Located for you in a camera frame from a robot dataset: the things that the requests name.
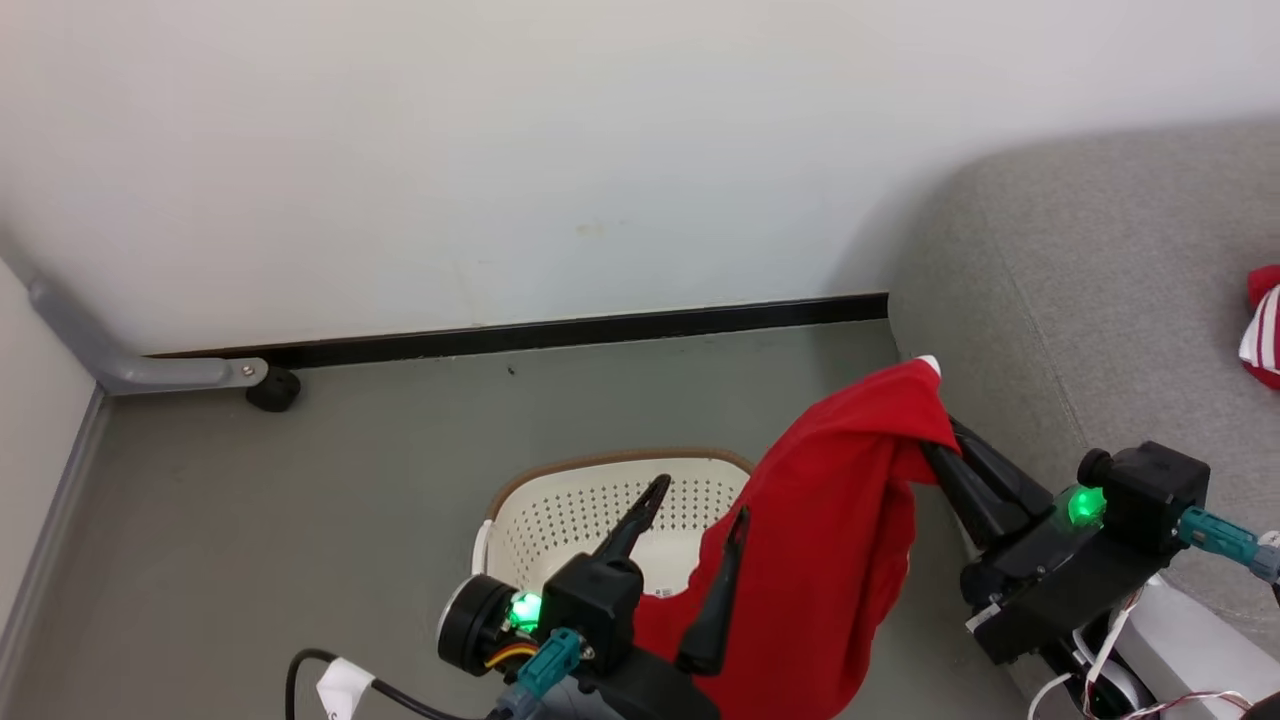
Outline red garment with white stripes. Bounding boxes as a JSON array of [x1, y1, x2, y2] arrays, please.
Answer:
[[1238, 264, 1280, 392]]

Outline black cable with teal plug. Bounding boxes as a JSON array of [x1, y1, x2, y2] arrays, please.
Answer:
[[285, 628, 585, 720]]

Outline plain red garment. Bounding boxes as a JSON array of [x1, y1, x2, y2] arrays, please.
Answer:
[[632, 356, 962, 720]]

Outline beige perforated laundry basket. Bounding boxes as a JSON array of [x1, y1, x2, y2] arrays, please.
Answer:
[[472, 448, 757, 601]]

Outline white cable label tag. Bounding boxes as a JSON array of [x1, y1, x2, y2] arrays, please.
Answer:
[[316, 657, 377, 720]]

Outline grey metal floor bracket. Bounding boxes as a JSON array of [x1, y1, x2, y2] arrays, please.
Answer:
[[0, 250, 270, 398]]

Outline thin white and red wires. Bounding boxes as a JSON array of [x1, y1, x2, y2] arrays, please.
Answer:
[[1028, 590, 1251, 720]]

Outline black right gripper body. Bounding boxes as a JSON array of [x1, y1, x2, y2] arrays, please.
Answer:
[[960, 488, 1173, 667]]

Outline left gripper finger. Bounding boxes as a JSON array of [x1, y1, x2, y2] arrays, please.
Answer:
[[676, 507, 751, 677], [592, 475, 672, 564]]

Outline right cable with teal plug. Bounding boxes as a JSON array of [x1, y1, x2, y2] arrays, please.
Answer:
[[1177, 506, 1280, 606]]

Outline black rubber foot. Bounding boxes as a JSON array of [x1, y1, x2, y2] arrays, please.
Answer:
[[246, 366, 302, 414]]

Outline black baseboard strip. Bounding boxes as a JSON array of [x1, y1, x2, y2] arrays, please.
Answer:
[[148, 292, 890, 372]]

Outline grey fabric sofa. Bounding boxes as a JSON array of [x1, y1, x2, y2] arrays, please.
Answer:
[[887, 120, 1280, 663]]

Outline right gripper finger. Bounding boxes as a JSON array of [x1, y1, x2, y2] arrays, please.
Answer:
[[921, 444, 1017, 552], [949, 417, 1057, 522]]

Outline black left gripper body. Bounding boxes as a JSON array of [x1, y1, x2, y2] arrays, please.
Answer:
[[578, 645, 722, 720]]

